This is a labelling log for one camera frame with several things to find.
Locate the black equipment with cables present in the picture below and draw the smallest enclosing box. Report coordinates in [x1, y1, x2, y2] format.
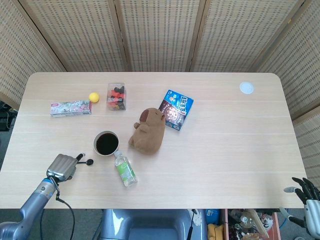
[0, 99, 17, 132]

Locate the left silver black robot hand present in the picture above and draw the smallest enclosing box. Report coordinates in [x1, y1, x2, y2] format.
[46, 152, 87, 181]

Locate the white perforated bracket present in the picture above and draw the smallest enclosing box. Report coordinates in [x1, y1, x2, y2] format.
[191, 209, 204, 228]

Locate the yellow cloth bag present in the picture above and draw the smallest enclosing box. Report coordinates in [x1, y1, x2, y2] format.
[207, 223, 226, 240]

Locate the white bowl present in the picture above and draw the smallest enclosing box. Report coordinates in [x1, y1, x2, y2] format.
[93, 130, 120, 157]

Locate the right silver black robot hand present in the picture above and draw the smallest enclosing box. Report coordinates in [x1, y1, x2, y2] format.
[278, 176, 320, 235]

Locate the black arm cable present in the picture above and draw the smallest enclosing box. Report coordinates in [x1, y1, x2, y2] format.
[48, 176, 76, 240]

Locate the grey robot torso base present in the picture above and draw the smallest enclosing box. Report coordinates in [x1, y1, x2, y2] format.
[101, 208, 208, 240]

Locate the white round table grommet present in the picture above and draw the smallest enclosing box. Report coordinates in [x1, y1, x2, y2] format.
[239, 81, 256, 95]

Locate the clear box of toy blocks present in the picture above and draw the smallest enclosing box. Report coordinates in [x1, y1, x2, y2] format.
[106, 82, 127, 112]

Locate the brown capybara plush toy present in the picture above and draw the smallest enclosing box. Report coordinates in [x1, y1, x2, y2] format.
[128, 107, 166, 154]

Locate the blue package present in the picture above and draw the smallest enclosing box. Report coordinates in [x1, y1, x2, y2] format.
[205, 208, 221, 223]

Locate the clear green-label water bottle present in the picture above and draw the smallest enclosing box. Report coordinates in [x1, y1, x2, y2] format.
[113, 150, 139, 188]

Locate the blue cookie box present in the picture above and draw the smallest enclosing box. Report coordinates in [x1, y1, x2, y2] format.
[158, 89, 195, 133]

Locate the floral toothpaste box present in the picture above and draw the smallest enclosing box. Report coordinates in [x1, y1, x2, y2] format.
[49, 99, 93, 118]

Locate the red crate of clutter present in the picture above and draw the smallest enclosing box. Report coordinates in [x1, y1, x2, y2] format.
[221, 208, 281, 240]

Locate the woven bamboo screen panel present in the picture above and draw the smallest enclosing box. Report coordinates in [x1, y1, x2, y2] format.
[291, 104, 320, 181]
[113, 0, 207, 73]
[254, 0, 320, 121]
[0, 0, 67, 111]
[188, 0, 311, 73]
[18, 0, 130, 73]

